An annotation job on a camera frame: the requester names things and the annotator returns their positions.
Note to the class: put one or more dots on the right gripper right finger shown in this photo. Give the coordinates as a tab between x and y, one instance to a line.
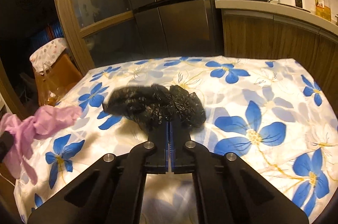
180	158

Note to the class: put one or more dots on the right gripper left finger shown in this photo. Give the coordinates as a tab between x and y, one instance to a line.
157	163

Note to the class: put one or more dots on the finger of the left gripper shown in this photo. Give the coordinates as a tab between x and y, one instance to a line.
6	143

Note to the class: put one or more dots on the black plastic bag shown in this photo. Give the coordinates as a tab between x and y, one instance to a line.
150	106

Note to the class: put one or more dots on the clear plastic bag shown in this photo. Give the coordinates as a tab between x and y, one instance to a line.
50	86

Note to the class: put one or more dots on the orange chair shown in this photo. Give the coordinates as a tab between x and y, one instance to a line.
70	75

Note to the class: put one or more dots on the dotted white cloth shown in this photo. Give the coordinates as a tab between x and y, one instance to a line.
48	54

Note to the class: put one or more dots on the blue floral tablecloth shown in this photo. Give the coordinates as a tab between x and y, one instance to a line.
278	116

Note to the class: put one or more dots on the wooden lower cabinets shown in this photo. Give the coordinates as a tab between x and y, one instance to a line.
260	37

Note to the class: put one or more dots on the wooden glass door cabinet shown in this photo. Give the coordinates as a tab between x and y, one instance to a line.
99	32

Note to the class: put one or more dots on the cooking oil bottle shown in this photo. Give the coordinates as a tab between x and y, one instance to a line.
322	9

